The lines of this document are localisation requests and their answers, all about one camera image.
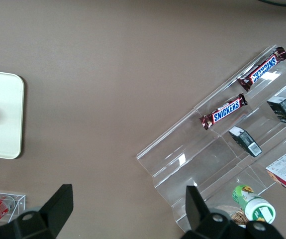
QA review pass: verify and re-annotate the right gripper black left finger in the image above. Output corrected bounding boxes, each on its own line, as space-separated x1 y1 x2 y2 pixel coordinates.
0 184 74 239

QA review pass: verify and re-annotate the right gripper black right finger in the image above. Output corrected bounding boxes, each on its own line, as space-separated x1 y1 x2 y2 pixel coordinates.
181 185 248 239

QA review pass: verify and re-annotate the deep wicker basket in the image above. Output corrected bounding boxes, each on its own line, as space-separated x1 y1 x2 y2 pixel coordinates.
217 204 249 229

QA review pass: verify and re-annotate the cream plastic tray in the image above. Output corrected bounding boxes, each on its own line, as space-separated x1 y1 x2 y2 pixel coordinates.
0 69 25 160

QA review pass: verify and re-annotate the clear acrylic bottle rack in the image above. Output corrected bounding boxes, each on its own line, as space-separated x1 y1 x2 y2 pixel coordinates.
0 190 26 225

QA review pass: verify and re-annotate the green bottle with white cap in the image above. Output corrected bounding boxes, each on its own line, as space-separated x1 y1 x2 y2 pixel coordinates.
232 184 277 225

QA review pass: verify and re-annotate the clear acrylic tiered stand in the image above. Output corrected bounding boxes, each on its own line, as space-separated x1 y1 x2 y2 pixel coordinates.
136 44 286 231

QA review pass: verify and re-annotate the small black carton box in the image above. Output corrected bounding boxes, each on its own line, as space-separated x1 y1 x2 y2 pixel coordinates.
266 96 286 127
228 125 263 157

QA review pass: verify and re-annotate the white and red carton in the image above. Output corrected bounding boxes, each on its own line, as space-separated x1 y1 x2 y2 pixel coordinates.
265 143 286 199

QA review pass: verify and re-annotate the Snickers chocolate bar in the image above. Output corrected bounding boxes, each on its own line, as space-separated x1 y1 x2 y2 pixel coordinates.
198 93 248 131
236 46 286 92

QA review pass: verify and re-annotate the brown table cover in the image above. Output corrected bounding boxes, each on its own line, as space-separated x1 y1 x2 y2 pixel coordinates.
0 0 286 239

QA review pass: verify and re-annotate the black cable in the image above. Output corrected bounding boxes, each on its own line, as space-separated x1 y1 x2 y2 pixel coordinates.
259 0 286 7

